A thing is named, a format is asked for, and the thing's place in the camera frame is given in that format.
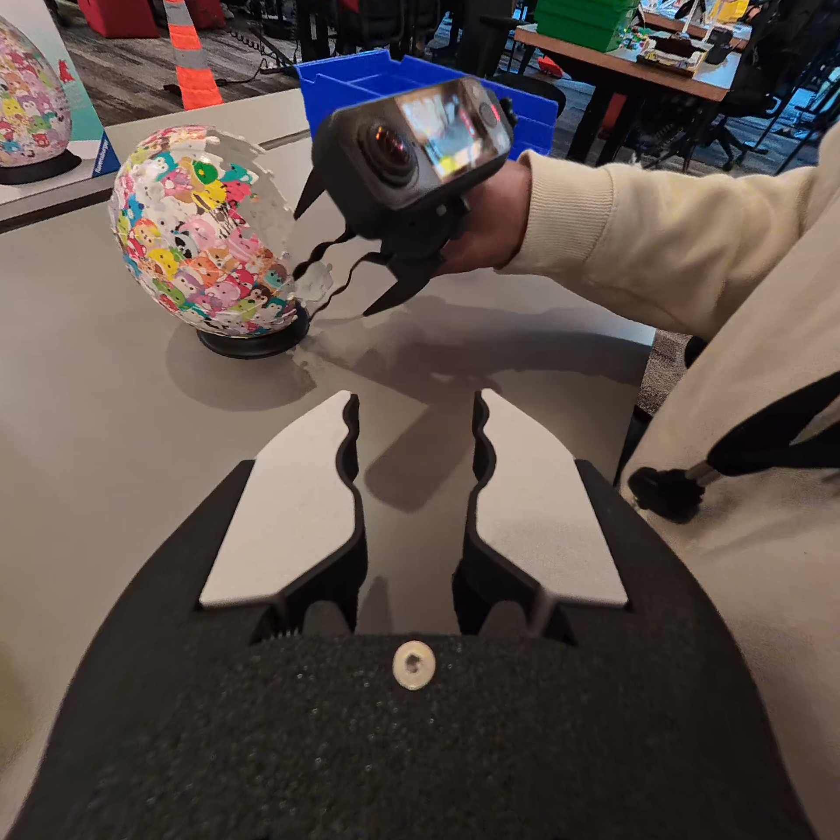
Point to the orange plastic object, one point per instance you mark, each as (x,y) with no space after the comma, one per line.
(190,53)

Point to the person's right hand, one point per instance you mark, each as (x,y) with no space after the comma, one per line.
(492,217)

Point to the black ball stand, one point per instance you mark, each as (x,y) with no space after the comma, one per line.
(256,341)

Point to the black office chair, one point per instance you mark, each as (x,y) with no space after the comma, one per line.
(781,66)

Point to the green plastic bin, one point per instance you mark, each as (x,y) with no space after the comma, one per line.
(584,24)

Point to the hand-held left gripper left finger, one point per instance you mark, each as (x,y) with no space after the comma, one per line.
(289,525)

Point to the person's right forearm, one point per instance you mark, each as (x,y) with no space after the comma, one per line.
(683,223)

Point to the red plastic bin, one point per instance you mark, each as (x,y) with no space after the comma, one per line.
(118,16)

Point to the wooden desk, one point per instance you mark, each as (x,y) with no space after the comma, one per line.
(617,66)

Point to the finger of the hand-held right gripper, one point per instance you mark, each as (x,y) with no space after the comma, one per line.
(344,278)
(322,256)

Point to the blue plastic bin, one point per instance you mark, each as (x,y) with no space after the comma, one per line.
(341,79)

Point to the colourful puzzle ball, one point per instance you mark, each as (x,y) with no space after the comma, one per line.
(197,236)

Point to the beige hoodie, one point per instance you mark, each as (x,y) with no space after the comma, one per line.
(761,591)

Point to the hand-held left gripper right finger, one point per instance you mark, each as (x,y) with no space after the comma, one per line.
(545,525)

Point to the puzzle box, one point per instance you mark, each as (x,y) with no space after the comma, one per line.
(40,92)

